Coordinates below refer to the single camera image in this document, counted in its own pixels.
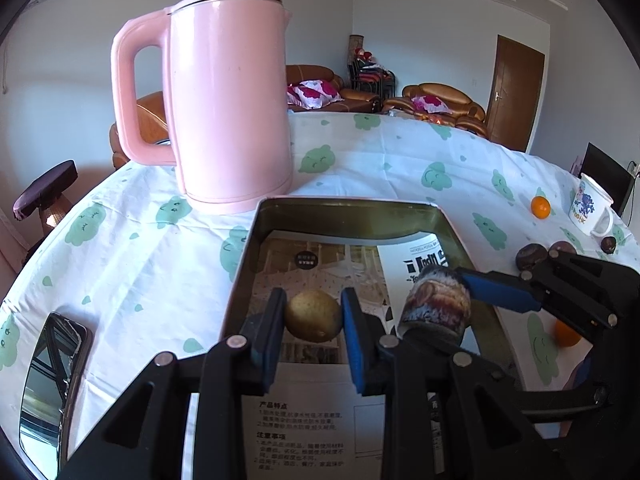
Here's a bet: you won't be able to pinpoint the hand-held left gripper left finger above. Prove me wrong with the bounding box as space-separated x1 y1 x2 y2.
59 287 288 480

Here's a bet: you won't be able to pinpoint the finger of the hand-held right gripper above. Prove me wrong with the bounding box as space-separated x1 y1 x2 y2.
457 252 640 343
400 324 612 423

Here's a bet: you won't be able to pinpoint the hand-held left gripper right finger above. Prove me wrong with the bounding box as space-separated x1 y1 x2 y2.
341 286 573 480

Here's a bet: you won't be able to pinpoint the large dark brown round fruit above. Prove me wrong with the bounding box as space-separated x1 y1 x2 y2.
515 243 547 272

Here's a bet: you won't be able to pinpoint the yellow round fruit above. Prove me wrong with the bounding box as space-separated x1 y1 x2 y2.
285 290 345 343

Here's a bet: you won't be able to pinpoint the metal tin box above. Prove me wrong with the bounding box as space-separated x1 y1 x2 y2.
220 195 523 480

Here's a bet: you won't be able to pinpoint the printed paper leaflet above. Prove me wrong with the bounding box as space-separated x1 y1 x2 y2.
245 232 493 480

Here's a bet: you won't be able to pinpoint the white black-print booklet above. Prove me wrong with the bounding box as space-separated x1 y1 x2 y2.
376 232 453 333

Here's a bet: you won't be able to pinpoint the white cartoon-print mug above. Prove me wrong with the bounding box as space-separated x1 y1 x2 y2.
568 172 614 237

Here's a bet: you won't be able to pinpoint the black television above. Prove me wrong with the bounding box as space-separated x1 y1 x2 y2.
582 142 633 216

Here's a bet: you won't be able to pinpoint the brown leather armchair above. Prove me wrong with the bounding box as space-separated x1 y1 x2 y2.
382 82 488 136

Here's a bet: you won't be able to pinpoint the brown wooden door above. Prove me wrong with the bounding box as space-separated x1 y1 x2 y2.
486 34 546 153

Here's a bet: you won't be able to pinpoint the pink floral cushion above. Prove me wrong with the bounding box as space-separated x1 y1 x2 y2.
411 96 449 115
287 80 341 109

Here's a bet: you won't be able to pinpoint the mirror tray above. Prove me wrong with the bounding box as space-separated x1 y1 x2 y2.
19 311 95 466

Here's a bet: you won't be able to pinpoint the pink electric kettle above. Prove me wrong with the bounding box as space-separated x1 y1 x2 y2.
110 0 294 217

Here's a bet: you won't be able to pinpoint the brown leather sofa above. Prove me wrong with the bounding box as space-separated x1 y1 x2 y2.
286 64 381 113

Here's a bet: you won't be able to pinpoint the brown leather chair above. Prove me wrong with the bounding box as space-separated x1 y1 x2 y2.
109 91 176 171

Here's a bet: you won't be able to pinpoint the stacked dark chairs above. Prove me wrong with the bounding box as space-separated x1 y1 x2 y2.
347 50 396 101

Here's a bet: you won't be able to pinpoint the purple cushioned stool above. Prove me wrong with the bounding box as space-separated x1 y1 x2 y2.
12 161 79 233

